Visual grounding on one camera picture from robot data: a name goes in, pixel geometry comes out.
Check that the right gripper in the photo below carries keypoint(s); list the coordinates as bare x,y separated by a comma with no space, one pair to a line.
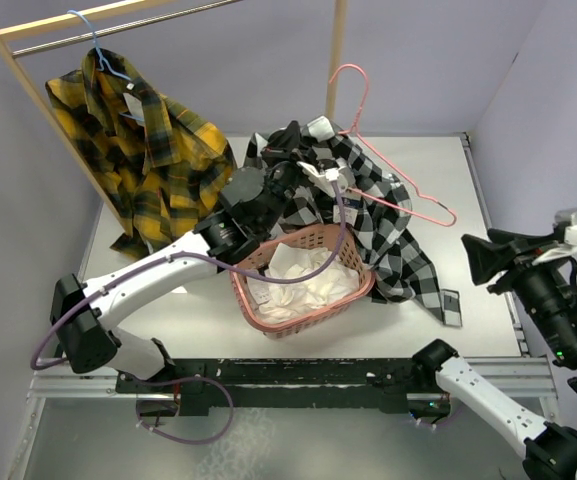
484,256

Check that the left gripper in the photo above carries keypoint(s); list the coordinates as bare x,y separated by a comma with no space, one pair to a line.
284,145

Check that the black white checkered shirt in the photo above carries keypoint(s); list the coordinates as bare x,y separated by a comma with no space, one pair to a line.
378,216

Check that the yellow plaid shirt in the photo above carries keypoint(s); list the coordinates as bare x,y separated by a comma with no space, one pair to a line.
162,178

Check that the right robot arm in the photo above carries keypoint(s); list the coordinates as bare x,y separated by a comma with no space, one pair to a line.
541,274

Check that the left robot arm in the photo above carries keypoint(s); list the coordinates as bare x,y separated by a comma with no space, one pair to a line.
87,315

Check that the white clothes in basket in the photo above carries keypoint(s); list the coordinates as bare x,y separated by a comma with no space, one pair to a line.
277,303

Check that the black base bar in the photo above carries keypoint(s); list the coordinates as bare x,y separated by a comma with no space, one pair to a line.
195,386

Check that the pink laundry basket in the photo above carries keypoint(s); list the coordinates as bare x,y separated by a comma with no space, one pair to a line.
307,238

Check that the wooden clothes rack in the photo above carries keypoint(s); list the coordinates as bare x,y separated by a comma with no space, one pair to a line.
62,22

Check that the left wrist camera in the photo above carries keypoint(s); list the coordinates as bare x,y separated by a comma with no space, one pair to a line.
323,175

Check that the aluminium rail frame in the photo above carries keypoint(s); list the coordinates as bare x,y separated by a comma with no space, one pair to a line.
82,428

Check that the blue wire hanger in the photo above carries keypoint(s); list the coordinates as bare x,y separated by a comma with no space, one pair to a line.
134,106

